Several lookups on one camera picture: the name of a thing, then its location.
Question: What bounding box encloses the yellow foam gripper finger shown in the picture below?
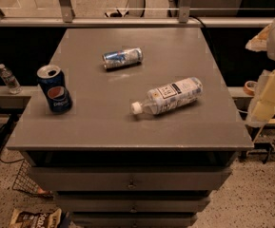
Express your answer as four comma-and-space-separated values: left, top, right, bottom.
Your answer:
246, 69, 275, 127

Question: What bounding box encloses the blue label plastic bottle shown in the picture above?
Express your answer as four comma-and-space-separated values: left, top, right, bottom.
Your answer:
131, 77, 203, 115

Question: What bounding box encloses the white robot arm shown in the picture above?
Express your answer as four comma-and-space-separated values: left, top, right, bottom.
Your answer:
246, 18, 275, 127

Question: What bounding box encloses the silver blue can lying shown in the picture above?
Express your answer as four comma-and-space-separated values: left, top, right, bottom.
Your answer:
103, 47, 143, 69

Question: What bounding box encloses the blue pepsi can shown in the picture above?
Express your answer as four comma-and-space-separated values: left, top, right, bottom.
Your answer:
37, 65, 72, 114

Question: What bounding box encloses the small clear water bottle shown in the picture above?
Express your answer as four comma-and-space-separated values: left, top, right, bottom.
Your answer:
0, 64, 22, 94

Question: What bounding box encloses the roll of tape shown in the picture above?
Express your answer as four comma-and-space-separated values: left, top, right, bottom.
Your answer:
243, 81, 258, 96

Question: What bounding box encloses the snack chip bag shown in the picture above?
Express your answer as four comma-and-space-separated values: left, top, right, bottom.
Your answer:
9, 208, 62, 228

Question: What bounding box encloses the metal railing frame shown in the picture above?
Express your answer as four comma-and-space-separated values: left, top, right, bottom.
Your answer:
0, 0, 275, 28

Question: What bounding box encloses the wire basket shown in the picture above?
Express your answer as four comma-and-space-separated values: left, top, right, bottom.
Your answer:
12, 161, 52, 198

